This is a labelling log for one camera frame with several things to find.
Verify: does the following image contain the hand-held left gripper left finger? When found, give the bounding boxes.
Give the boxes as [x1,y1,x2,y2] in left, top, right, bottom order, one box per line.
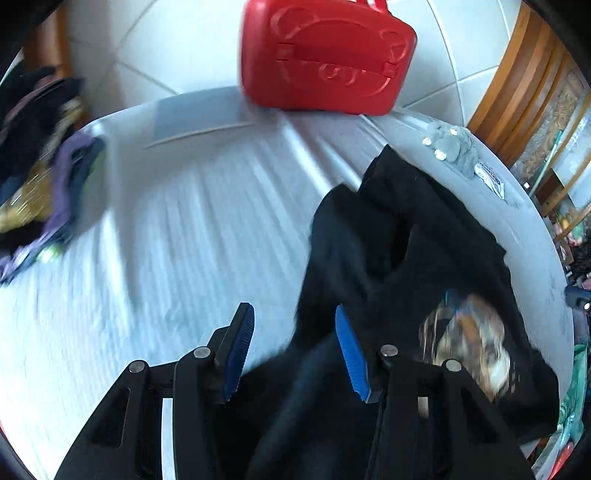
[54,302,256,480]

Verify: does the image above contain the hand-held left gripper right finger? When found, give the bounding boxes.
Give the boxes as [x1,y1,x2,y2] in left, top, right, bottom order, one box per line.
[335,305,529,480]

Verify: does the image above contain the black printed t-shirt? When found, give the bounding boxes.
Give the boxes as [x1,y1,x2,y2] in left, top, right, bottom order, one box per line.
[217,144,560,480]

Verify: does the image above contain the pile of dark clothes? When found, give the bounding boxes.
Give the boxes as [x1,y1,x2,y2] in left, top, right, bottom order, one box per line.
[0,67,107,284]

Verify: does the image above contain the white bed sheet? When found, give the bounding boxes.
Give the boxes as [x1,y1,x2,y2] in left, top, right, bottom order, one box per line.
[0,88,575,480]

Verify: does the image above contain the grey flat pad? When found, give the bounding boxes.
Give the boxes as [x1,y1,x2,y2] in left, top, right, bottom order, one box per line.
[144,88,252,149]

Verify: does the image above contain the grey plush toy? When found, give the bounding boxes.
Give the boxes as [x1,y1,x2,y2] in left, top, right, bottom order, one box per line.
[422,124,481,178]

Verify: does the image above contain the red plastic case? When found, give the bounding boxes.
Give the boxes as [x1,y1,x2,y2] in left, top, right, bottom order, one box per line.
[239,0,419,117]

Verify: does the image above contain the wooden chair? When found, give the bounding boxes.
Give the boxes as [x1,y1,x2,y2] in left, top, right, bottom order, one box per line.
[466,4,591,222]

